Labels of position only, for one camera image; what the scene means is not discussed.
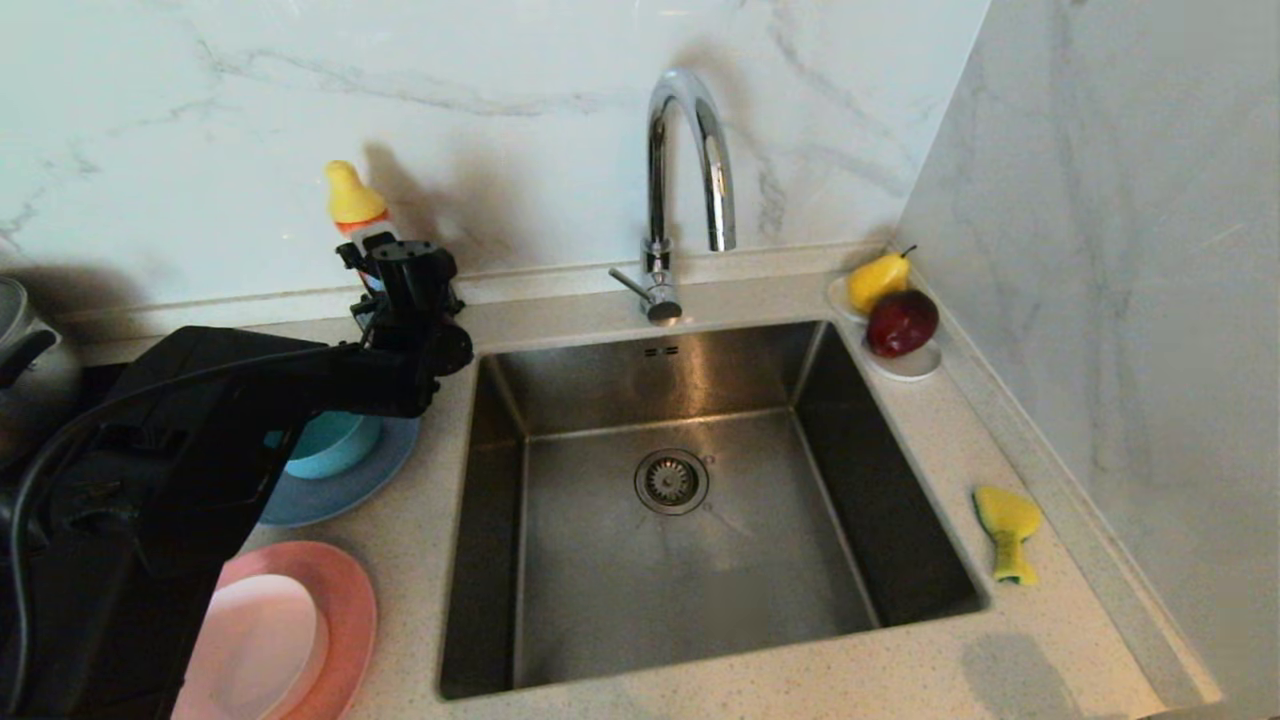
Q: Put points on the chrome gooseneck faucet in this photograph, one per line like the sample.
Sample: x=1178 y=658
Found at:
x=657 y=195

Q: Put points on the yellow fish-shaped sponge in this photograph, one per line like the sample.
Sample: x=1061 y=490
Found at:
x=1006 y=518

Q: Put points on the yellow pear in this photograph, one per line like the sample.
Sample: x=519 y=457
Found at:
x=877 y=283

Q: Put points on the stainless steel sink basin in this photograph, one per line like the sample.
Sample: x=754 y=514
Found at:
x=620 y=590

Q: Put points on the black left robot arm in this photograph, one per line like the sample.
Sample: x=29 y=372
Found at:
x=180 y=480

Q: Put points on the small pale pink plate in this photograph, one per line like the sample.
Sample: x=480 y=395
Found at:
x=270 y=650

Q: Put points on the large salmon pink plate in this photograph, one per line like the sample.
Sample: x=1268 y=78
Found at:
x=352 y=610

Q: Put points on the blue plate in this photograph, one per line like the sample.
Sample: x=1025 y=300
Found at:
x=355 y=495

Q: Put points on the dark red apple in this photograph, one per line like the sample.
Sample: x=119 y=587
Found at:
x=902 y=323

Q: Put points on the teal bowl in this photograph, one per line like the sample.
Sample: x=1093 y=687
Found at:
x=340 y=445

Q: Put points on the round metal drain strainer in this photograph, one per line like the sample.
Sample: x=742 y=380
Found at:
x=671 y=481

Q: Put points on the small white fruit dish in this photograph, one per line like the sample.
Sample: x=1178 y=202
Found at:
x=912 y=367

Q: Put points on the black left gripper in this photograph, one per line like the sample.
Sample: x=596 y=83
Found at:
x=362 y=290

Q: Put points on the orange yellow-capped detergent bottle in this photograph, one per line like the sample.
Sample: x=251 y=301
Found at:
x=352 y=200

